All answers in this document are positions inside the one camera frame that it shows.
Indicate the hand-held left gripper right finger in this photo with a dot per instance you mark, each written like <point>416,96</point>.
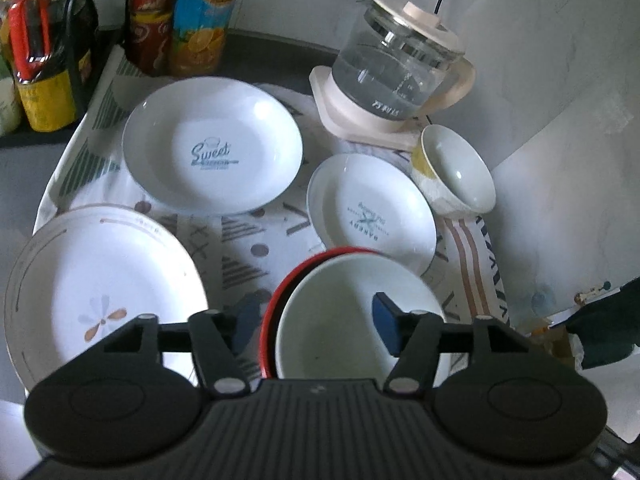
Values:
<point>386,322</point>

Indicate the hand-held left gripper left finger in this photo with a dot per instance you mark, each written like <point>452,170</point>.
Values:
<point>247,330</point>

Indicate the red and white bowl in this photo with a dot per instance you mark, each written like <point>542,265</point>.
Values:
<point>325,310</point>

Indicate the small white plate grey print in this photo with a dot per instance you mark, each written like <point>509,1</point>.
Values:
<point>350,185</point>

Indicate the white plate flower print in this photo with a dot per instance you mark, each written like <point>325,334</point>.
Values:
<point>100,270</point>

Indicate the small yellow patterned bowl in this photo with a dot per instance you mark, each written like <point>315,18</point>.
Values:
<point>460,170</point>

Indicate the large white plate blue print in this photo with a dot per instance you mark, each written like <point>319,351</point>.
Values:
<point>200,120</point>

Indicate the patterned white tablecloth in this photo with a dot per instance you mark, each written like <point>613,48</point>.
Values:
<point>240,240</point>

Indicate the cream kettle base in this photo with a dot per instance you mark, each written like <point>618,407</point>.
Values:
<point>345,120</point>

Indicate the dark green object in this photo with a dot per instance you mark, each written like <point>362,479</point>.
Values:
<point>610,325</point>

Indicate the glass electric kettle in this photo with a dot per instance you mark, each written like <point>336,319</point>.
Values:
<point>385,70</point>

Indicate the red cola bottle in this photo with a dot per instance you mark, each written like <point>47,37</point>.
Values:
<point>150,40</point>

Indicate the orange juice bottle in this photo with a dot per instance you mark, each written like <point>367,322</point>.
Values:
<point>200,20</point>

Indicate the dark soy sauce bottle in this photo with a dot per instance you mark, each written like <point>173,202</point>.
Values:
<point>82,25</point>

